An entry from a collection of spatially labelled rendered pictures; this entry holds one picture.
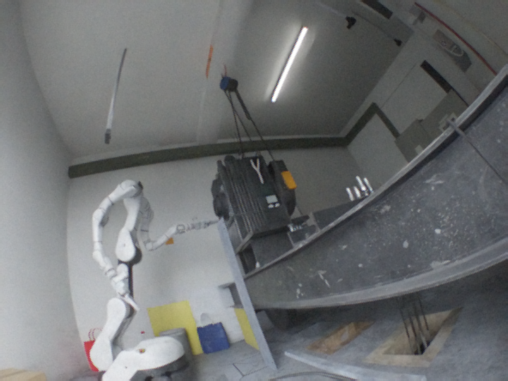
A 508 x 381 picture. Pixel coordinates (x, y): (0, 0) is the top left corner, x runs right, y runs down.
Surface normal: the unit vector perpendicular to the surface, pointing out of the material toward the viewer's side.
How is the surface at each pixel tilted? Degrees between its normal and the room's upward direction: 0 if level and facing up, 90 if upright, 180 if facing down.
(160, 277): 90
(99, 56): 180
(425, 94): 90
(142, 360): 90
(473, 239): 90
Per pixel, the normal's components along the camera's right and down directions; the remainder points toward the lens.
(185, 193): 0.27, -0.50
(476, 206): -0.90, 0.16
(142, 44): 0.33, 0.85
